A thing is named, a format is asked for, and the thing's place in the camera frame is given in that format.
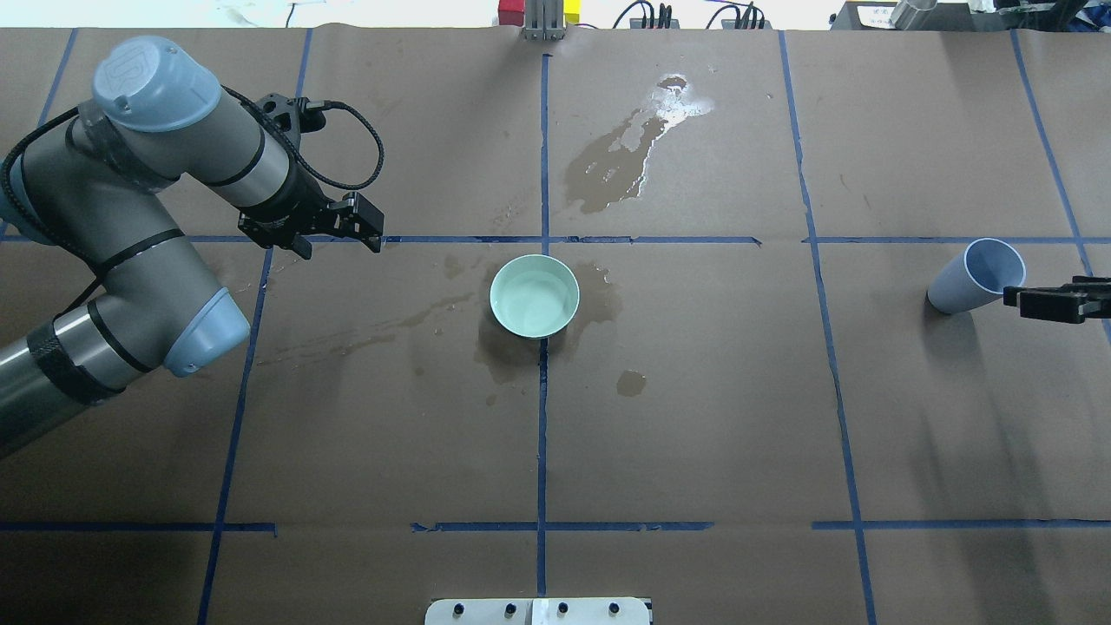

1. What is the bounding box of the white mounting plate with bolts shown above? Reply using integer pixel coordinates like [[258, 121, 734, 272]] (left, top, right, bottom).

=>
[[424, 596, 654, 624]]

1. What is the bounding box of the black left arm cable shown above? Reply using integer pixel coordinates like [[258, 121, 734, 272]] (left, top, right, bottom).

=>
[[0, 82, 386, 313]]

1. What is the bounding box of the mint green bowl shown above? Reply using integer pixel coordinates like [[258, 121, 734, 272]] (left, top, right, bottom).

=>
[[489, 254, 581, 339]]

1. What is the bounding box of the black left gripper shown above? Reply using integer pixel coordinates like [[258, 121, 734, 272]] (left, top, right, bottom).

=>
[[238, 169, 386, 260]]

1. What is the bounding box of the yellow block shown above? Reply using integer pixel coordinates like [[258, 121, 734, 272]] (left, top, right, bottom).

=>
[[562, 0, 582, 24]]

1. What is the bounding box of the steel cylinder cup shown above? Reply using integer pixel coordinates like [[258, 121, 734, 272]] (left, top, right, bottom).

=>
[[889, 0, 938, 31]]

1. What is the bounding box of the blue grey paper cup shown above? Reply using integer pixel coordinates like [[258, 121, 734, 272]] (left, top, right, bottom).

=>
[[927, 238, 1027, 315]]

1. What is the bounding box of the red block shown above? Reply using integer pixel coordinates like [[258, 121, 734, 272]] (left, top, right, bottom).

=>
[[496, 0, 526, 27]]

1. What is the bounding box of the black power strip far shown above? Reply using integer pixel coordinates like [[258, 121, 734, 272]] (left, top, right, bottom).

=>
[[705, 1, 772, 30]]

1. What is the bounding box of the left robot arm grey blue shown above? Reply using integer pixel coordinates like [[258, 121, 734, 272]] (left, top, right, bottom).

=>
[[3, 36, 386, 457]]

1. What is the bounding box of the black power strip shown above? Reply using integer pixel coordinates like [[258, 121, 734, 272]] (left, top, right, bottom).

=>
[[611, 1, 681, 30], [705, 1, 772, 30]]

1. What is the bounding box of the aluminium frame post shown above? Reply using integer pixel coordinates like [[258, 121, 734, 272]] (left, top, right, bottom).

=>
[[523, 0, 567, 41]]

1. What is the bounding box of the black power strip near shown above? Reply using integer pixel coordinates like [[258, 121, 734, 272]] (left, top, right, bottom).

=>
[[611, 1, 681, 30]]

